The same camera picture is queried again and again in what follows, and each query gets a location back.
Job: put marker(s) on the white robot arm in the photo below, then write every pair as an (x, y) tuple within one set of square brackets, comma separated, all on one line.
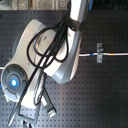
[(40, 52)]

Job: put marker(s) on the metal cable clip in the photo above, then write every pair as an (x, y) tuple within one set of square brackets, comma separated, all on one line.
[(99, 52)]

